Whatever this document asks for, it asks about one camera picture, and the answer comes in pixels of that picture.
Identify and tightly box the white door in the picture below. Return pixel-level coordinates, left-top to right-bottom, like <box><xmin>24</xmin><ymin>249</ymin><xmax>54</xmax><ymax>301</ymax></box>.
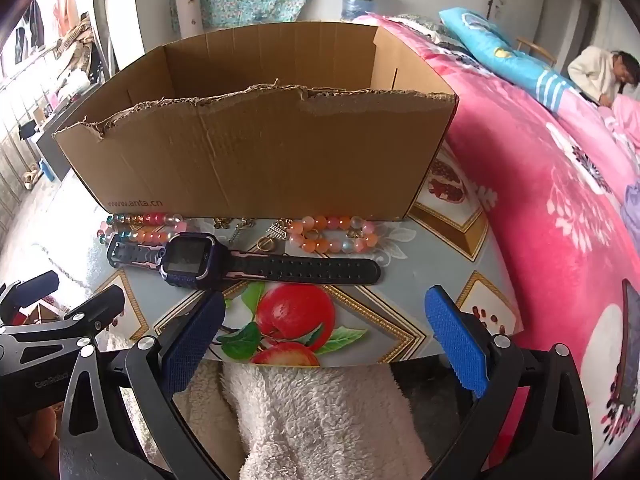
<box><xmin>487</xmin><ymin>0</ymin><xmax>551</xmax><ymax>56</ymax></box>

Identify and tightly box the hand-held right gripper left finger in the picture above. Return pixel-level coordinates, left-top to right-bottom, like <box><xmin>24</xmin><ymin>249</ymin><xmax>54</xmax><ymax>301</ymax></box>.
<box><xmin>59</xmin><ymin>289</ymin><xmax>231</xmax><ymax>480</ymax></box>

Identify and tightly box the gold tower charm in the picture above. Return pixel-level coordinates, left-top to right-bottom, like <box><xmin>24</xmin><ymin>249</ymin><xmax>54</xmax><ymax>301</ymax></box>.
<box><xmin>257</xmin><ymin>219</ymin><xmax>293</xmax><ymax>253</ymax></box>

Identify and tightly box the dark hanging garment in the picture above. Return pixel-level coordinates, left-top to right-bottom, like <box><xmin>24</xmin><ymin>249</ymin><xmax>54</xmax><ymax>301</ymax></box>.
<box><xmin>15</xmin><ymin>0</ymin><xmax>46</xmax><ymax>63</ymax></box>

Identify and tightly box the multicoloured bead bracelet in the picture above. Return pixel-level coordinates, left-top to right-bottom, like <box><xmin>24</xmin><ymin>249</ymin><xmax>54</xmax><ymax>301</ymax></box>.
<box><xmin>97</xmin><ymin>212</ymin><xmax>187</xmax><ymax>247</ymax></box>

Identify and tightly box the brown cardboard box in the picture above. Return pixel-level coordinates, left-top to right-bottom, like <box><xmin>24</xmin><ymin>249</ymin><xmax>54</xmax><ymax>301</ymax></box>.
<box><xmin>52</xmin><ymin>21</ymin><xmax>458</xmax><ymax>222</ymax></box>

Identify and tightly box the brown patterned cloth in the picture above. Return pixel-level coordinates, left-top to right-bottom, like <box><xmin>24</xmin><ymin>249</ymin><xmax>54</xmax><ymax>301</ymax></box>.
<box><xmin>52</xmin><ymin>15</ymin><xmax>96</xmax><ymax>58</ymax></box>

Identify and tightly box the blue striped pillow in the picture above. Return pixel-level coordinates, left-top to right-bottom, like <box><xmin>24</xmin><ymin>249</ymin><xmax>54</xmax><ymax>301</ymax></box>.
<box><xmin>439</xmin><ymin>7</ymin><xmax>583</xmax><ymax>116</ymax></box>

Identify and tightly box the blue water jug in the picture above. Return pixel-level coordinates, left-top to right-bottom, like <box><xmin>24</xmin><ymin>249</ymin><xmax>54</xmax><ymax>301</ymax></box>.
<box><xmin>341</xmin><ymin>0</ymin><xmax>376</xmax><ymax>22</ymax></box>

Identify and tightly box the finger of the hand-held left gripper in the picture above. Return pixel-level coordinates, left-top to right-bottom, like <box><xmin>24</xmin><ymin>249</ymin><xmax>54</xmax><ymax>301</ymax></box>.
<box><xmin>0</xmin><ymin>270</ymin><xmax>60</xmax><ymax>312</ymax></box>
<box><xmin>0</xmin><ymin>285</ymin><xmax>126</xmax><ymax>361</ymax></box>

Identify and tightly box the fruit printed tablecloth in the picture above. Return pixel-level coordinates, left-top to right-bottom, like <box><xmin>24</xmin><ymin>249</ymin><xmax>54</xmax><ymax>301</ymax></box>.
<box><xmin>82</xmin><ymin>147</ymin><xmax>523</xmax><ymax>367</ymax></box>

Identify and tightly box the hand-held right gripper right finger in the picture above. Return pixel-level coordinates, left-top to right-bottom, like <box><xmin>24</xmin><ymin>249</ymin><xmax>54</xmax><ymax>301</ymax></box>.
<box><xmin>424</xmin><ymin>285</ymin><xmax>596</xmax><ymax>480</ymax></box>

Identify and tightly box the white paper roll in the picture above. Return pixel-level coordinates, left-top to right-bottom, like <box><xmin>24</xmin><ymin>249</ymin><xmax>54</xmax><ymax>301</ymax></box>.
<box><xmin>175</xmin><ymin>0</ymin><xmax>205</xmax><ymax>41</ymax></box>

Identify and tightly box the dark blue smartwatch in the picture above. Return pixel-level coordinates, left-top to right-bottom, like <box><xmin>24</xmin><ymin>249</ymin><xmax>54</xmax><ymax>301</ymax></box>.
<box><xmin>106</xmin><ymin>231</ymin><xmax>382</xmax><ymax>292</ymax></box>

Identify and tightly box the grey patterned pillow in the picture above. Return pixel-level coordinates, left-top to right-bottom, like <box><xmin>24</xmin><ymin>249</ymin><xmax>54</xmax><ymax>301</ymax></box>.
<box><xmin>400</xmin><ymin>14</ymin><xmax>451</xmax><ymax>43</ymax></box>

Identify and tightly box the orange pink bead bracelet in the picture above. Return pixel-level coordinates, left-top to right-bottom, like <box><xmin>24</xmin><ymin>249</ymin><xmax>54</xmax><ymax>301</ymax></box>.
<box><xmin>286</xmin><ymin>215</ymin><xmax>378</xmax><ymax>255</ymax></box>

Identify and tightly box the light pink quilt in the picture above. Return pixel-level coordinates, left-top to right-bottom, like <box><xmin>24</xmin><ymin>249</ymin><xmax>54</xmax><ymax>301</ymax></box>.
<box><xmin>597</xmin><ymin>95</ymin><xmax>640</xmax><ymax>148</ymax></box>

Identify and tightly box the dark rectangular tablet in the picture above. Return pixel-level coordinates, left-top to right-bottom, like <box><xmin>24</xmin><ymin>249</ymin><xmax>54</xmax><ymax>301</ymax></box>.
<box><xmin>617</xmin><ymin>280</ymin><xmax>640</xmax><ymax>406</ymax></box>

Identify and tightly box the white fleece cloth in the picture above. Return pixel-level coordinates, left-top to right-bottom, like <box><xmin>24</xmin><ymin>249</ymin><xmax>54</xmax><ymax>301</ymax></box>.
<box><xmin>172</xmin><ymin>360</ymin><xmax>481</xmax><ymax>480</ymax></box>

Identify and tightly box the wooden chair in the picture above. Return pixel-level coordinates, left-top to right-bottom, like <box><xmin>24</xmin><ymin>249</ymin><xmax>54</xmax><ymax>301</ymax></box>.
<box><xmin>515</xmin><ymin>35</ymin><xmax>558</xmax><ymax>68</ymax></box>

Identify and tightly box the pink floral blanket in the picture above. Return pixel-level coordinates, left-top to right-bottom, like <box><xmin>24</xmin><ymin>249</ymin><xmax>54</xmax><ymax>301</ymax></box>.
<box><xmin>352</xmin><ymin>12</ymin><xmax>640</xmax><ymax>456</ymax></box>

